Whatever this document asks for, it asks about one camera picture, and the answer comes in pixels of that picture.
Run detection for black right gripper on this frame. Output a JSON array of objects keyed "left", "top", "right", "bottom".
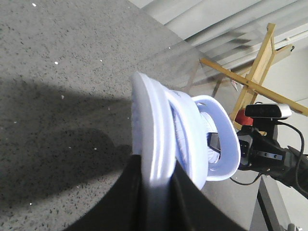
[{"left": 209, "top": 125, "right": 293, "bottom": 180}]

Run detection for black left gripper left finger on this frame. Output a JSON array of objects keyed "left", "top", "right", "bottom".
[{"left": 65, "top": 155, "right": 147, "bottom": 231}]

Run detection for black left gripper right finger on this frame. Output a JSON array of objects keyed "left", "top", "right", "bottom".
[{"left": 168, "top": 163, "right": 244, "bottom": 231}]

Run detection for light blue slipper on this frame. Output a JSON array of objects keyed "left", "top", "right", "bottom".
[
  {"left": 130, "top": 72, "right": 176, "bottom": 189},
  {"left": 165, "top": 90, "right": 241, "bottom": 189}
]

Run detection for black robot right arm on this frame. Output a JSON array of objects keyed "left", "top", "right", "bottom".
[{"left": 236, "top": 126, "right": 308, "bottom": 197}]

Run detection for wooden easel stand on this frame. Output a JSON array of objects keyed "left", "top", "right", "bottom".
[{"left": 200, "top": 23, "right": 308, "bottom": 130}]

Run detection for beige curtain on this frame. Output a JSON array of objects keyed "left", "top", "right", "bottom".
[{"left": 134, "top": 0, "right": 308, "bottom": 68}]

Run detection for red block behind camera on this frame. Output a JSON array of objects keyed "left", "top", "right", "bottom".
[{"left": 235, "top": 109, "right": 254, "bottom": 126}]

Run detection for silver grey wrist camera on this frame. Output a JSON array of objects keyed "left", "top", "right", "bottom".
[{"left": 244, "top": 103, "right": 292, "bottom": 141}]

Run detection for black camera cable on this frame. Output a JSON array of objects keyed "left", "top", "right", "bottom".
[{"left": 230, "top": 121, "right": 308, "bottom": 200}]

